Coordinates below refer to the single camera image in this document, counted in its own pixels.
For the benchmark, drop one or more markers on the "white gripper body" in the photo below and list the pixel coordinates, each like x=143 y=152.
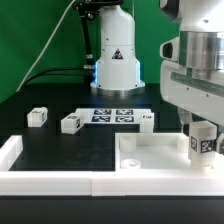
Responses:
x=192 y=75

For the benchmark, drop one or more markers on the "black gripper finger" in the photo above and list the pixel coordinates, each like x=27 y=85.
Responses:
x=219 y=147
x=185 y=118

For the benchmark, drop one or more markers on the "white square tabletop part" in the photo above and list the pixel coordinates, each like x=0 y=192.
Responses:
x=160 y=151

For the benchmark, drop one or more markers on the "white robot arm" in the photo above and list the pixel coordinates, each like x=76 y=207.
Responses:
x=118 y=71

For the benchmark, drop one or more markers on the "white U-shaped obstacle fence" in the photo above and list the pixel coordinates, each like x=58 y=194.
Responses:
x=194 y=182

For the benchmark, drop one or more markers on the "white sheet with tags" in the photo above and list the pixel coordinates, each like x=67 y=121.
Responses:
x=113 y=116

